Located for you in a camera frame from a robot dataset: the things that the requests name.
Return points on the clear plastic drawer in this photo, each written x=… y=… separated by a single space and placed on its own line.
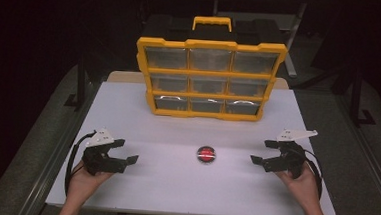
x=209 y=85

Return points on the red and black round disc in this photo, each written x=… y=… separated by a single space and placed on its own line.
x=206 y=155

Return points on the aluminium rail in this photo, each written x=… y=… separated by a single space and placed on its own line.
x=369 y=158
x=58 y=156

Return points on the black metal stand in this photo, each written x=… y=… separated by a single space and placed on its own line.
x=357 y=101
x=80 y=84

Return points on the set of clear drawers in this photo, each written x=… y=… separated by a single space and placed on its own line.
x=166 y=57

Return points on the grey metal stand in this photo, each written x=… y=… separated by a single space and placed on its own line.
x=292 y=43

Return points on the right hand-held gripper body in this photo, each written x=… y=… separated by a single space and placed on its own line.
x=287 y=158

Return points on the yellow and black organizer cabinet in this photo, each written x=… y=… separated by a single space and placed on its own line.
x=213 y=30

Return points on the person's left hand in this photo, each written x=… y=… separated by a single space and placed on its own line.
x=85 y=181

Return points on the person's right hand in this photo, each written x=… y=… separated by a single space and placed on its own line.
x=302 y=187

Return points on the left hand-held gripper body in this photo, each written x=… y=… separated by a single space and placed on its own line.
x=98 y=158

